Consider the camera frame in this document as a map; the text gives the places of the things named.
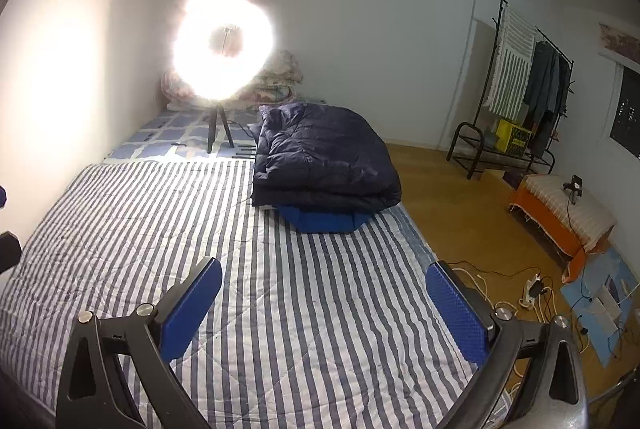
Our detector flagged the blue floor mat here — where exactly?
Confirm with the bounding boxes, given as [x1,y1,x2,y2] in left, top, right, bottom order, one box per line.
[560,246,639,367]

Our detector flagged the white ring light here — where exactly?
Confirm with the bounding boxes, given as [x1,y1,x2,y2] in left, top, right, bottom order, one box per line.
[171,0,276,101]

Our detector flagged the blue checked bedsheet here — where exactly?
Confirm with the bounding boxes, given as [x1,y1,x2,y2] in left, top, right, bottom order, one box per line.
[103,108,262,164]

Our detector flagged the yellow black box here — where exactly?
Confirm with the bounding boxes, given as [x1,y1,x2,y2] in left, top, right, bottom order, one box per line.
[496,119,532,156]

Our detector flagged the dark hanging clothes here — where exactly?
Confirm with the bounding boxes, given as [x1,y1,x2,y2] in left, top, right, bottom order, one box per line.
[523,41,572,157]

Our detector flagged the black clothes rack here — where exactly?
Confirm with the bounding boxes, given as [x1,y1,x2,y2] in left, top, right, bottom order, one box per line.
[446,0,574,179]

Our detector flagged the striped hanging towel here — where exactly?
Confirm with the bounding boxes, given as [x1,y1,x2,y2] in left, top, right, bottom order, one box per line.
[484,4,537,123]

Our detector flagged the black mini tripod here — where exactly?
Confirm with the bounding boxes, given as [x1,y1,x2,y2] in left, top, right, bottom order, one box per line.
[206,101,237,155]

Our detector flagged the navy puffer jacket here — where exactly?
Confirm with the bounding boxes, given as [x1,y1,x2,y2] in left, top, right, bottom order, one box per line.
[252,102,402,212]

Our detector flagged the floral folded quilt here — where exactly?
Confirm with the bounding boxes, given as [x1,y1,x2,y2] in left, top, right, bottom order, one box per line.
[160,50,303,111]

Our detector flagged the blue and white garment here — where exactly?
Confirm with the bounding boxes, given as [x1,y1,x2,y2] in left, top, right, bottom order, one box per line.
[276,206,372,234]

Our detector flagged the white power strip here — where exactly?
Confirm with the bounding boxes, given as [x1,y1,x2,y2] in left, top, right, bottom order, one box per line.
[518,274,544,310]

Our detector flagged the blue white striped bedsheet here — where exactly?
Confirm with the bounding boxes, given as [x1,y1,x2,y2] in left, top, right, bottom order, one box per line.
[1,160,475,428]

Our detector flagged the white cables on floor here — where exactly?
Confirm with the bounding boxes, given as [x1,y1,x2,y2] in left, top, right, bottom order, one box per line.
[449,258,591,395]

